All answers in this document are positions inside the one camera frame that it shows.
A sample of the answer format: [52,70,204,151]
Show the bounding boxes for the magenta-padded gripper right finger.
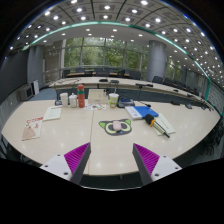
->
[131,143,183,186]

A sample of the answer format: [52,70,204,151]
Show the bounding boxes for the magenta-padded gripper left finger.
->
[39,142,92,185]

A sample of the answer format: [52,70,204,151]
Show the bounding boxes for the pink computer mouse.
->
[112,120,123,132]

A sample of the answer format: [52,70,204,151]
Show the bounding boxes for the grey cat-shaped mouse pad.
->
[98,118,133,137]

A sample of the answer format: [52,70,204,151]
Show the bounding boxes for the white paper sheet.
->
[152,113,176,137]

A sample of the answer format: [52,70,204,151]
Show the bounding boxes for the red and white leaflet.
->
[21,116,44,141]

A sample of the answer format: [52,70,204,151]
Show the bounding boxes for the white printed document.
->
[42,105,63,122]

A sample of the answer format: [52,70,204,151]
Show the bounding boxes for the blue and white book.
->
[124,105,160,121]

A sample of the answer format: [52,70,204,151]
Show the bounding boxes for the colourful sticker sheet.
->
[84,103,107,112]

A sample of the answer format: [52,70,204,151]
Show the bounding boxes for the red thermos bottle, green band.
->
[76,84,86,109]

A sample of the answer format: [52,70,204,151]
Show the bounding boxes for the grey box monitor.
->
[18,84,34,102]

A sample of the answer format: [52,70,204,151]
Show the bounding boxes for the white upright panel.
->
[32,79,40,96]

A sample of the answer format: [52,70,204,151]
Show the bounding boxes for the cream cardboard box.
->
[87,88,110,105]

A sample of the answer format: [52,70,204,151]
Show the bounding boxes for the printed drink cup with straw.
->
[108,87,120,109]

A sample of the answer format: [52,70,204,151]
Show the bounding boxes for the dark office chairs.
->
[61,68,208,98]

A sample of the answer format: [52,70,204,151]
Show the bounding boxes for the long curved conference desk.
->
[49,76,214,108]

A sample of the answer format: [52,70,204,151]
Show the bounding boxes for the ceiling lights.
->
[8,0,224,88]

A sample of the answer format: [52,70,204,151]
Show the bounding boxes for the black microphone, yellow ring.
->
[144,113,171,139]

